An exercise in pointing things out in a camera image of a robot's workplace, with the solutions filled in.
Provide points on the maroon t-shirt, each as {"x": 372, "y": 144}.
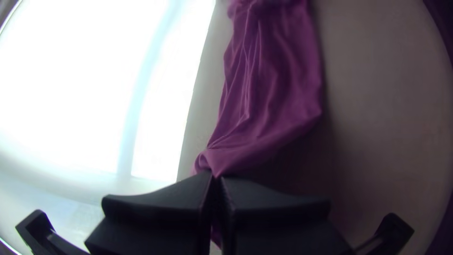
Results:
{"x": 269, "y": 88}

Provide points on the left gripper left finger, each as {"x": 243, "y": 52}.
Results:
{"x": 159, "y": 219}

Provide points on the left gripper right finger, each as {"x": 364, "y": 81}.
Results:
{"x": 276, "y": 223}

